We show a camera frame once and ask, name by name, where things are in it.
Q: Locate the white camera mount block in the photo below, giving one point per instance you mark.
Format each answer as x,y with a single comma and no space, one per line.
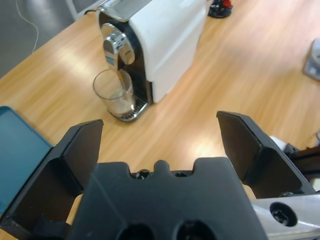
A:
278,143

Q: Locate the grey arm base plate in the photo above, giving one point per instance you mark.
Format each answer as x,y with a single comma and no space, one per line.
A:
313,62

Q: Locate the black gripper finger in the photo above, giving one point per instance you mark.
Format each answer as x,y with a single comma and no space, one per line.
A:
255,155
57,162

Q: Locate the teal plastic tray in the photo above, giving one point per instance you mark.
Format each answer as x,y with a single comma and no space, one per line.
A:
17,155

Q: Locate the red coffee capsule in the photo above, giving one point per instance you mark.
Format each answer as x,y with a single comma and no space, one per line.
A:
227,2

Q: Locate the clear drinking glass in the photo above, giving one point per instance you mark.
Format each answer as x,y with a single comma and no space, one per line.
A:
117,97

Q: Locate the black capsule holder with rods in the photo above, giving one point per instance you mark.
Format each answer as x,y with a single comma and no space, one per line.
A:
220,10

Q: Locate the white capsule coffee machine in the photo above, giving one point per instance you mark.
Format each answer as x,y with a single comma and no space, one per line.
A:
172,45

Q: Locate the dark camera post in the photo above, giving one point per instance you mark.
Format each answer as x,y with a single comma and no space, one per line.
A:
306,160

